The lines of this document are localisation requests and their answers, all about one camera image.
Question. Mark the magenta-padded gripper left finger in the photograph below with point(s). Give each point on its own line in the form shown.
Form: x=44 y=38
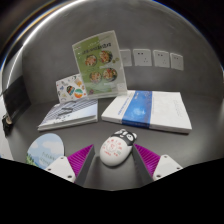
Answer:
x=63 y=166

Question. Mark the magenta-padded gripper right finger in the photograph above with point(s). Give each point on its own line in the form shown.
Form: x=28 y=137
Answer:
x=165 y=166

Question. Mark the white panda-print computer mouse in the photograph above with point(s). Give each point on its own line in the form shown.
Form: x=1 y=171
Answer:
x=115 y=151

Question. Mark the sky-print mouse pad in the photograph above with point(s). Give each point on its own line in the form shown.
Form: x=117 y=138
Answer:
x=45 y=148

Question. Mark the grey and white book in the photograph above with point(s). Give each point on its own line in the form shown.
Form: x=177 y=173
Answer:
x=68 y=115

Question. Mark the white book with blue band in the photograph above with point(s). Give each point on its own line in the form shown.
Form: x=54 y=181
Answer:
x=160 y=111

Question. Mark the white card with colourful stickers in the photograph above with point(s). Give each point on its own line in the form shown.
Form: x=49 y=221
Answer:
x=70 y=88

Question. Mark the black flat panel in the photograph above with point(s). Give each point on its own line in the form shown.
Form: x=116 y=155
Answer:
x=16 y=98

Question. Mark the acrylic stand with green menu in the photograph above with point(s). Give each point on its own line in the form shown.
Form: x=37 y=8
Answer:
x=100 y=63

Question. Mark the white wall socket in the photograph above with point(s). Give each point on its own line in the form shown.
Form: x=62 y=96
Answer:
x=127 y=57
x=142 y=57
x=177 y=61
x=161 y=58

